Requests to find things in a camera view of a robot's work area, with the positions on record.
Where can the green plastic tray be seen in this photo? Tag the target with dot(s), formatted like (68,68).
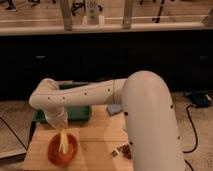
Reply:
(75,113)

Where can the yellow banana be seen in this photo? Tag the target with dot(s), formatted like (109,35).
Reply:
(63,146)

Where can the wooden shelf post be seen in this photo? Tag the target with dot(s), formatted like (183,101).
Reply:
(127,16)
(66,14)

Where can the red orange bowl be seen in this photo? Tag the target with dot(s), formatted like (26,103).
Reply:
(59,156)

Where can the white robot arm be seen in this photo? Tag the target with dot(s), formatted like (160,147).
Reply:
(148,108)

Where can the blue sponge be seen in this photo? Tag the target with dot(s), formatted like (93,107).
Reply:
(113,109)

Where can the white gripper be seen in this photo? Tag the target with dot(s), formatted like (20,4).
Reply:
(58,119)

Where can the wooden shelf post right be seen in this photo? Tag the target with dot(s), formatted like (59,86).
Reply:
(127,16)

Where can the wooden shelf post left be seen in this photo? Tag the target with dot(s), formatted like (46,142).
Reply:
(66,14)

